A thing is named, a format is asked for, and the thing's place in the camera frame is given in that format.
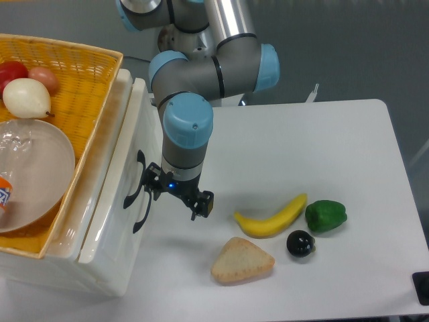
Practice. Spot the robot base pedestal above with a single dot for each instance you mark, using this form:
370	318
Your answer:
195	46

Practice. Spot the toy bread slice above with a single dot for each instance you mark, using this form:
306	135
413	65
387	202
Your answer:
241	260

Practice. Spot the pink toy peach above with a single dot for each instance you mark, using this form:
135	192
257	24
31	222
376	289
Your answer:
46	77

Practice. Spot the red toy apple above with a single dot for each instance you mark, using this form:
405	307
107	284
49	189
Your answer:
10	71

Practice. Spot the white drawer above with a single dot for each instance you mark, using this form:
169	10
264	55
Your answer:
117	251
140	132

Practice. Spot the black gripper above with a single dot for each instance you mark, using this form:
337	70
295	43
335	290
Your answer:
156	182

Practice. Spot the black device at edge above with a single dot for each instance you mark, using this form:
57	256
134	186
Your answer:
421	285

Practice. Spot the beige plate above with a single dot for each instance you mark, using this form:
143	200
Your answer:
43	178

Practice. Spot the white toy pear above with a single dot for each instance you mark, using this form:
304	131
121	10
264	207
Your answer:
27	98

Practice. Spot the yellow toy banana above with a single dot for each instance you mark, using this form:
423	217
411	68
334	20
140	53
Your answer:
264	228

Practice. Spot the white drawer cabinet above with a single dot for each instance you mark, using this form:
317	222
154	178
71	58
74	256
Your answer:
60	267

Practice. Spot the dark purple toy eggplant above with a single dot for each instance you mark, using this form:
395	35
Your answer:
300	244

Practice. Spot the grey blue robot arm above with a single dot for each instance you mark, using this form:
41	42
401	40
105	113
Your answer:
184	89

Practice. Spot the green toy pepper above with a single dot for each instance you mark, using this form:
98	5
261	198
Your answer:
325	215

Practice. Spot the clear plastic bottle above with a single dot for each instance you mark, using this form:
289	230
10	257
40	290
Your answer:
16	142

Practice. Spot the yellow wicker basket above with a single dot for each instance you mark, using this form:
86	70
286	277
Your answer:
86	74

